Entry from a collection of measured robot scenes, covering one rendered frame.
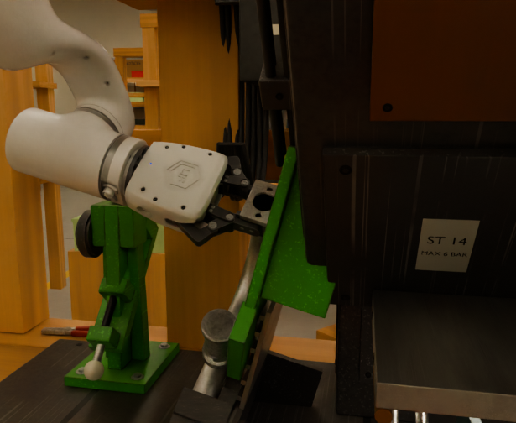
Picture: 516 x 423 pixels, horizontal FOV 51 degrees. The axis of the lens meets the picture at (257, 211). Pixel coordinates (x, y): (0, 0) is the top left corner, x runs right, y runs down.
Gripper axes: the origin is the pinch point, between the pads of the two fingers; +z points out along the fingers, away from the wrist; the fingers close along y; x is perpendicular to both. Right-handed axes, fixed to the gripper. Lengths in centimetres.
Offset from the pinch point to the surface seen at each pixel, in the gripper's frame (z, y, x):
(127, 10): -490, 744, 619
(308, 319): 12, 106, 276
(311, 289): 8.9, -9.6, -4.1
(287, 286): 6.4, -9.9, -3.7
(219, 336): 1.3, -16.1, -0.3
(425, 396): 17.8, -21.5, -18.8
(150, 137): -28.8, 24.8, 25.4
